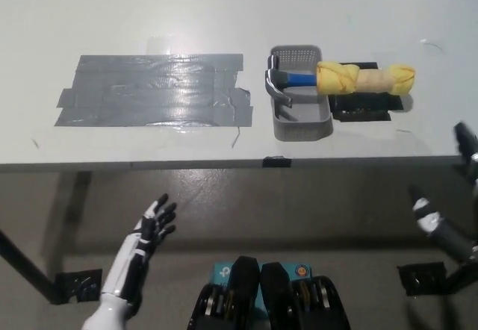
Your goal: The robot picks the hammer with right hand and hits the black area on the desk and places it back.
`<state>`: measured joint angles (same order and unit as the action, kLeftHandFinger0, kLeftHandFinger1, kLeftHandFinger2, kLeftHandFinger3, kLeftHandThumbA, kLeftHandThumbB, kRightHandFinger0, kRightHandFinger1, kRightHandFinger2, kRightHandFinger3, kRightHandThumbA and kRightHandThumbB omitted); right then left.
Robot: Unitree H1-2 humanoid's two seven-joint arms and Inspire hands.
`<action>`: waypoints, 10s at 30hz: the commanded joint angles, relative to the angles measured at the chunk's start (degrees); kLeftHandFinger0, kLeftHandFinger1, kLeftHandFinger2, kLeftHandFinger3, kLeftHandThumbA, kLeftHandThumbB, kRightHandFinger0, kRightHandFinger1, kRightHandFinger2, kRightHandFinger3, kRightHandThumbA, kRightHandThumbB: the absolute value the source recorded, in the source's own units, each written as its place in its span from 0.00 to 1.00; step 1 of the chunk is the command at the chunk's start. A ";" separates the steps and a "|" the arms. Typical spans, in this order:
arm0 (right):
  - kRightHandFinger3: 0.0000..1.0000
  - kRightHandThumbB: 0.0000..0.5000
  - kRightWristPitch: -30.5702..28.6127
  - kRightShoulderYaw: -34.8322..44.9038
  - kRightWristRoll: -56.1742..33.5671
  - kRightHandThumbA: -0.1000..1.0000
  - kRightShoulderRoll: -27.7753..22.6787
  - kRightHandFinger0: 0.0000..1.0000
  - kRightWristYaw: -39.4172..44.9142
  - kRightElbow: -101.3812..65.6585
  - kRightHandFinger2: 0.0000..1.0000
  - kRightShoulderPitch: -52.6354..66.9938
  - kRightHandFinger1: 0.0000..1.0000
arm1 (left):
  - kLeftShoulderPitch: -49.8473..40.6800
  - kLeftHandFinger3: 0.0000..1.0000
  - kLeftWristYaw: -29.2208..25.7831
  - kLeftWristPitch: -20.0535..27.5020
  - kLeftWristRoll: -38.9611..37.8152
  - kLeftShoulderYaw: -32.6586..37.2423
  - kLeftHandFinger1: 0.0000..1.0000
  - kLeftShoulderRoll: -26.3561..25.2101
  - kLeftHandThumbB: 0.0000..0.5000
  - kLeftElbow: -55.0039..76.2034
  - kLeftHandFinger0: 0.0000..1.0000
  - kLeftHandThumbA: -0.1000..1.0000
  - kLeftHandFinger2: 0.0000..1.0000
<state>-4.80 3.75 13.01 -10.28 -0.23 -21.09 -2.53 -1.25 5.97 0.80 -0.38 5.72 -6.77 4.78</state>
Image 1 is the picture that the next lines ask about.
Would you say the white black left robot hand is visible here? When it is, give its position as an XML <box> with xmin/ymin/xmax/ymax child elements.
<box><xmin>99</xmin><ymin>193</ymin><xmax>177</xmax><ymax>307</ymax></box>

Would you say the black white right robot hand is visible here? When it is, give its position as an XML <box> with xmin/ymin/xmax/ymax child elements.
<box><xmin>409</xmin><ymin>122</ymin><xmax>478</xmax><ymax>266</ymax></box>

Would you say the hammer with yellow handle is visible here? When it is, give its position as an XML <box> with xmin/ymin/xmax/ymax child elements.
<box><xmin>264</xmin><ymin>55</ymin><xmax>416</xmax><ymax>108</ymax></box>

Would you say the black tape patch on desk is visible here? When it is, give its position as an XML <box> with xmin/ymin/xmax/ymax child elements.
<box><xmin>328</xmin><ymin>60</ymin><xmax>404</xmax><ymax>122</ymax></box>

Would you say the black teal robot body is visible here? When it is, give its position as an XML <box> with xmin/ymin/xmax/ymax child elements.
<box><xmin>188</xmin><ymin>255</ymin><xmax>352</xmax><ymax>330</ymax></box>

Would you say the black slanted table leg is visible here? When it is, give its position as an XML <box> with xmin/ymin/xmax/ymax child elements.
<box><xmin>0</xmin><ymin>228</ymin><xmax>63</xmax><ymax>305</ymax></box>
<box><xmin>444</xmin><ymin>255</ymin><xmax>478</xmax><ymax>293</ymax></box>

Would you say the grey perforated plastic basket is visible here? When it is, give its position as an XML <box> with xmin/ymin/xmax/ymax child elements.
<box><xmin>269</xmin><ymin>44</ymin><xmax>334</xmax><ymax>141</ymax></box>

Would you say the small black tape strip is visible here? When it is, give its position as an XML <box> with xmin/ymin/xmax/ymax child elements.
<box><xmin>262</xmin><ymin>155</ymin><xmax>292</xmax><ymax>169</ymax></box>

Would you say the grey duct tape patch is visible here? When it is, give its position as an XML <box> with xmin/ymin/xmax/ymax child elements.
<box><xmin>54</xmin><ymin>53</ymin><xmax>255</xmax><ymax>128</ymax></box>

